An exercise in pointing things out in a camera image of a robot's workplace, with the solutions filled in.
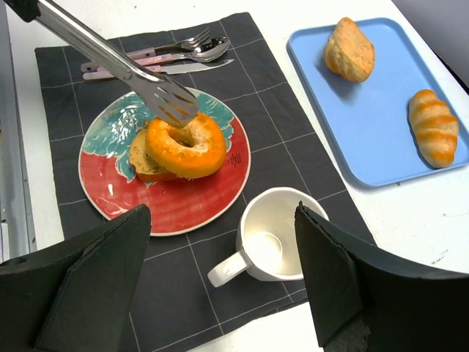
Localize white ceramic mug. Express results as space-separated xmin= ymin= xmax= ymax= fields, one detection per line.
xmin=207 ymin=187 xmax=328 ymax=287

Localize pale triangular scone bread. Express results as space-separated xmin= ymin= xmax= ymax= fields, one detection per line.
xmin=323 ymin=17 xmax=375 ymax=83

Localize pink handled spoon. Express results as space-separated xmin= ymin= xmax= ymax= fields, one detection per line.
xmin=128 ymin=37 xmax=231 ymax=72

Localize blue plastic tray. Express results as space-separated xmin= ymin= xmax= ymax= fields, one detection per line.
xmin=287 ymin=18 xmax=452 ymax=187

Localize dark grid placemat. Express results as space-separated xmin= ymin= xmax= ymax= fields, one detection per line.
xmin=35 ymin=12 xmax=372 ymax=351

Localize metal serving tongs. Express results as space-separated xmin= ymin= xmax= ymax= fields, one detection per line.
xmin=36 ymin=1 xmax=199 ymax=128

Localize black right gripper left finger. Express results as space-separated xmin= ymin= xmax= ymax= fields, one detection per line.
xmin=1 ymin=205 xmax=151 ymax=351

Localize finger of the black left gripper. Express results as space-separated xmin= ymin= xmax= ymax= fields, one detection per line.
xmin=4 ymin=0 xmax=40 ymax=23

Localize red and teal plate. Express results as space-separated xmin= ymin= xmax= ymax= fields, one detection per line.
xmin=78 ymin=89 xmax=251 ymax=236

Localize orange glazed donut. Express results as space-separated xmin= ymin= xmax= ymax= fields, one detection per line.
xmin=146 ymin=112 xmax=226 ymax=179

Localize brown cake slice bread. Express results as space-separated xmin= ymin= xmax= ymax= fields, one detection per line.
xmin=129 ymin=121 xmax=179 ymax=183

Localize striped crescent roll bread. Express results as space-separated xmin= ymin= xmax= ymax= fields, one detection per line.
xmin=408 ymin=89 xmax=459 ymax=169

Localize pink handled knife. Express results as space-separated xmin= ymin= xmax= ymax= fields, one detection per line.
xmin=83 ymin=59 xmax=234 ymax=81

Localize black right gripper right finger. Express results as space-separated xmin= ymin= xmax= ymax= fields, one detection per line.
xmin=295 ymin=205 xmax=468 ymax=351

